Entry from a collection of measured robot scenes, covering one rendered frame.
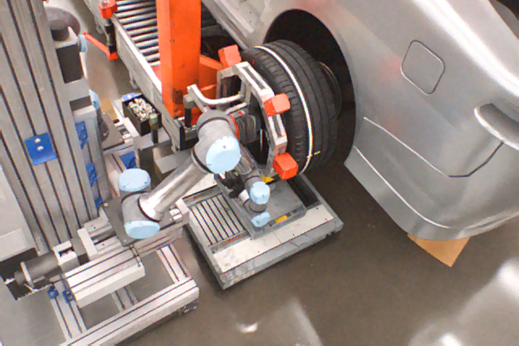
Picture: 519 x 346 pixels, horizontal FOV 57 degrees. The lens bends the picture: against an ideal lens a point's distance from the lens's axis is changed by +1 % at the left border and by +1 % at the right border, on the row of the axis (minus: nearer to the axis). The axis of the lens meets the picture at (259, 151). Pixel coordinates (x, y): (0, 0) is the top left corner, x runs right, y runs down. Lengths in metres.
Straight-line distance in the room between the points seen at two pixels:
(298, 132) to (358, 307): 1.17
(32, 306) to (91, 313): 0.27
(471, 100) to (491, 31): 0.22
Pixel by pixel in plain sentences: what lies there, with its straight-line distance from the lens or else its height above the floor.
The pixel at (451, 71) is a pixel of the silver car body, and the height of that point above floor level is 1.53.
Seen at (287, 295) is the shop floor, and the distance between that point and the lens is 2.76.
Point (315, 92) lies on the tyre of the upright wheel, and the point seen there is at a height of 1.12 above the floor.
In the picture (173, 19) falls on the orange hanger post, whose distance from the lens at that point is 2.34.
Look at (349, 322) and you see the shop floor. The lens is 2.78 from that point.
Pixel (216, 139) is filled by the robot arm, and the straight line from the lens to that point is 1.52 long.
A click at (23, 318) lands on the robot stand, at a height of 0.21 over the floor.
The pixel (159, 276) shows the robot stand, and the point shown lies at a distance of 2.54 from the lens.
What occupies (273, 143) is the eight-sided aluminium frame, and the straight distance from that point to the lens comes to 2.07.
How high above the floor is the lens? 2.47
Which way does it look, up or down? 48 degrees down
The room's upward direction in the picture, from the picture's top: 9 degrees clockwise
